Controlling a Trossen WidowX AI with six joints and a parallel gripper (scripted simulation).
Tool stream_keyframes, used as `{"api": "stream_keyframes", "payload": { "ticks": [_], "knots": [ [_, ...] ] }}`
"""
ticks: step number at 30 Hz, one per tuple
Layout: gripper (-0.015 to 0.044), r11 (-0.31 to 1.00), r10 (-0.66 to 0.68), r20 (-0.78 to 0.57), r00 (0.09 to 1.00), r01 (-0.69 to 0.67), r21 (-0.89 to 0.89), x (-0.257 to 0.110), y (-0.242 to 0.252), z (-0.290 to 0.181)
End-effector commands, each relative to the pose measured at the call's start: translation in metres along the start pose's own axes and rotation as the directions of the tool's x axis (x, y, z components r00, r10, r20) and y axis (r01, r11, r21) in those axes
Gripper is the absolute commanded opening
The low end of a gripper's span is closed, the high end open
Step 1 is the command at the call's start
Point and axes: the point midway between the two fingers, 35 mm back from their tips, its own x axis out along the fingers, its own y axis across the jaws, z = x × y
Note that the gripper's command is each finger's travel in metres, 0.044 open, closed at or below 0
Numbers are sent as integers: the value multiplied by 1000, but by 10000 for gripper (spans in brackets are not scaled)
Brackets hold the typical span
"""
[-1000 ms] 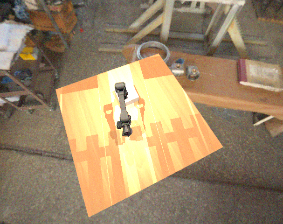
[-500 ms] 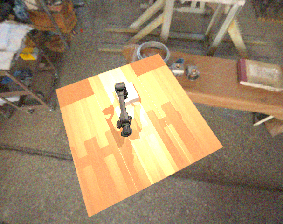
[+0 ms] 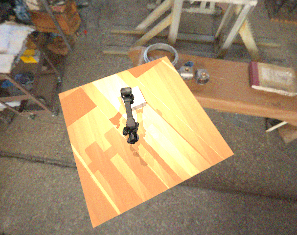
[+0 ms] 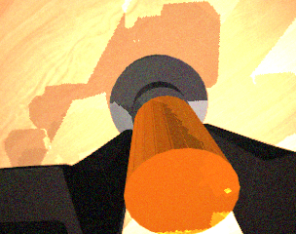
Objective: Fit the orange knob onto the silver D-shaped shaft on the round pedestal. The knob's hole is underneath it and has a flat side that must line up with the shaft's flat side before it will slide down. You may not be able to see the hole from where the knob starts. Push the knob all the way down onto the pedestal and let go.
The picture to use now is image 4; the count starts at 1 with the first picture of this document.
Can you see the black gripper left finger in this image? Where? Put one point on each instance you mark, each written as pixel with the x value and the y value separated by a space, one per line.
pixel 88 197

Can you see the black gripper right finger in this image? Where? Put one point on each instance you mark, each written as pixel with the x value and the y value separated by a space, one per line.
pixel 267 176

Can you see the orange cylinder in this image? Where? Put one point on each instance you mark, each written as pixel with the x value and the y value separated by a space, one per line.
pixel 178 181

